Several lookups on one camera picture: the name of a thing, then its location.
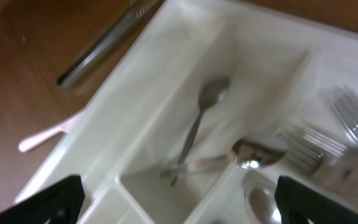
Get white plastic knife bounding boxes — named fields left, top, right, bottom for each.
left=18, top=110, right=85, bottom=152

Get small silver teaspoon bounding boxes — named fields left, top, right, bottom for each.
left=169, top=76, right=231, bottom=187
left=160, top=136, right=289, bottom=178

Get large silver spoon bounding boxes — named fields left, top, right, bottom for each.
left=242, top=172, right=282, bottom=224

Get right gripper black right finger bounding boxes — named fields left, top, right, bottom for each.
left=274, top=175, right=358, bottom=224

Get white cutlery tray organizer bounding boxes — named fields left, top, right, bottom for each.
left=16, top=1, right=358, bottom=223

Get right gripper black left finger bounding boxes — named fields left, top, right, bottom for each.
left=0, top=175, right=85, bottom=224

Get silver fork dark handle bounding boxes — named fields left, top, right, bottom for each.
left=327, top=87, right=358, bottom=145

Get metal kitchen tongs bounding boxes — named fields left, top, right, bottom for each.
left=57, top=0, right=163, bottom=88

